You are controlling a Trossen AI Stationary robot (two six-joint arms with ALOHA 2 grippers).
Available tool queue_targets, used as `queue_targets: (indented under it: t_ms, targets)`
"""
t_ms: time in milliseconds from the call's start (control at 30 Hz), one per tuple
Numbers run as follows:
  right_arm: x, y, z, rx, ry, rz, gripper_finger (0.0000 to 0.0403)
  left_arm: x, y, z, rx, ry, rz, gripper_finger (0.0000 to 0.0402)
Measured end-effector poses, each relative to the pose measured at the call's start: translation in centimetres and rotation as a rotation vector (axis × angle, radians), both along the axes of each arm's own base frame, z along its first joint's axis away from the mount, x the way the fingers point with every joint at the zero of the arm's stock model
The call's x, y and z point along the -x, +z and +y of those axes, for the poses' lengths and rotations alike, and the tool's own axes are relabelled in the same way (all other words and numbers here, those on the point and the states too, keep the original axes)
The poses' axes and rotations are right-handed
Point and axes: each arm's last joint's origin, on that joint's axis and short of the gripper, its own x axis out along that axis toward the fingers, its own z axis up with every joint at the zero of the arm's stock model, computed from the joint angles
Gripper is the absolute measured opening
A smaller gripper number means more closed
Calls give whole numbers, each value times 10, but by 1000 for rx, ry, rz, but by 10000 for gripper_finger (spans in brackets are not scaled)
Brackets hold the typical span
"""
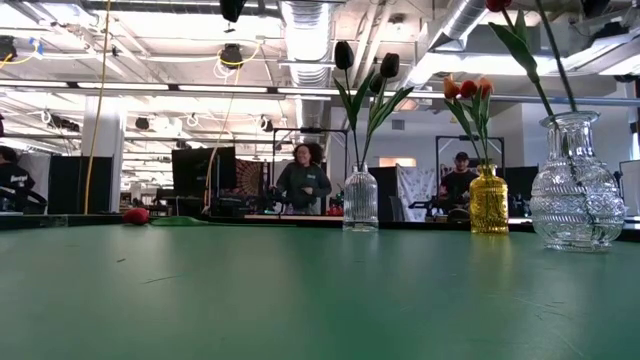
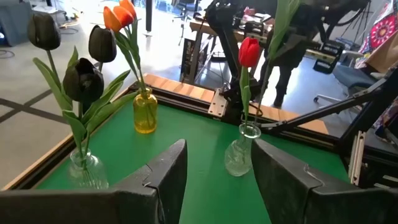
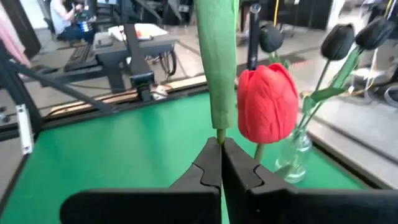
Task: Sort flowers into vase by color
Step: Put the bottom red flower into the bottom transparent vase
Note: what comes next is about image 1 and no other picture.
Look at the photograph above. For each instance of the person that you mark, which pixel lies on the person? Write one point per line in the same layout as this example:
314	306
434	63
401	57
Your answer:
457	187
302	185
12	180

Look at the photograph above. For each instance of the black partition panel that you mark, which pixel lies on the black partition panel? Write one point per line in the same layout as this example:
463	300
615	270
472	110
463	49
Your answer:
70	185

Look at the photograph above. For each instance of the mandala patterned tapestry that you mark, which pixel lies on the mandala patterned tapestry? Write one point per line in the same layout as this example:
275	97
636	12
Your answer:
250	177

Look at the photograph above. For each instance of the grey horizontal pipe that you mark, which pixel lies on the grey horizontal pipe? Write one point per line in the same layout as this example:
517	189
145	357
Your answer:
610	101

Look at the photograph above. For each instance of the green table mat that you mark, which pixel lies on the green table mat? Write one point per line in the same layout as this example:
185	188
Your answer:
200	300

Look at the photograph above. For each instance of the large clear cut-glass vase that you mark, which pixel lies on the large clear cut-glass vase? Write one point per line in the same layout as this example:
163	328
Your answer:
575	200

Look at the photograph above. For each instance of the black round ceiling device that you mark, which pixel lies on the black round ceiling device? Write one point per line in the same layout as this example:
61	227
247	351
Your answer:
231	55

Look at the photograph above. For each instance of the red artificial tulip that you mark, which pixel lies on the red artificial tulip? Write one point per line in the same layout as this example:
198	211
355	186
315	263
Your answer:
520	47
556	55
136	216

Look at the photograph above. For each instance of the ceiling light strip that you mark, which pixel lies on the ceiling light strip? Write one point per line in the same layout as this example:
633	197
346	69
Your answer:
307	91
122	86
35	83
222	88

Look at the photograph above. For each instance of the black monitor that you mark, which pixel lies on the black monitor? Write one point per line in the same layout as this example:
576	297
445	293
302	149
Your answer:
195	172

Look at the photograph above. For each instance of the black artificial tulip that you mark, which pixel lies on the black artificial tulip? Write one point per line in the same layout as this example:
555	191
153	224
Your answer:
376	84
389	65
343	55

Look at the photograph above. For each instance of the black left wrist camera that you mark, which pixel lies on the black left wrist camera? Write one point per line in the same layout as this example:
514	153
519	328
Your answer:
232	9

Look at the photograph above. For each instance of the silver ventilation duct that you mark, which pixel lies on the silver ventilation duct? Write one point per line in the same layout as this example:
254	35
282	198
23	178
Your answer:
450	30
306	40

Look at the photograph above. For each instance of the white patterned cloth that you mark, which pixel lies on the white patterned cloth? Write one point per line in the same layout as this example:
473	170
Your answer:
415	190

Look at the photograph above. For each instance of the reddish orange artificial tulip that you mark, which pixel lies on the reddish orange artificial tulip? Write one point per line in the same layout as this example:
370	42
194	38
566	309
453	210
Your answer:
468	89

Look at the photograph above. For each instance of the white pillar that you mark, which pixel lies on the white pillar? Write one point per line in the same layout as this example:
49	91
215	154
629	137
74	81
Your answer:
112	160

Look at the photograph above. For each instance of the yellow glass vase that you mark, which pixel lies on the yellow glass vase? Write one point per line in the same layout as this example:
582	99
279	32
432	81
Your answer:
488	205

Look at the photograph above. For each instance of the small clear ribbed vase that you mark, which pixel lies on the small clear ribbed vase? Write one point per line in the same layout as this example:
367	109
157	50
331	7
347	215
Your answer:
360	200

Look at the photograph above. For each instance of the pale computer screen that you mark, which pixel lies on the pale computer screen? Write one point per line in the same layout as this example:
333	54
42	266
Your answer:
631	187

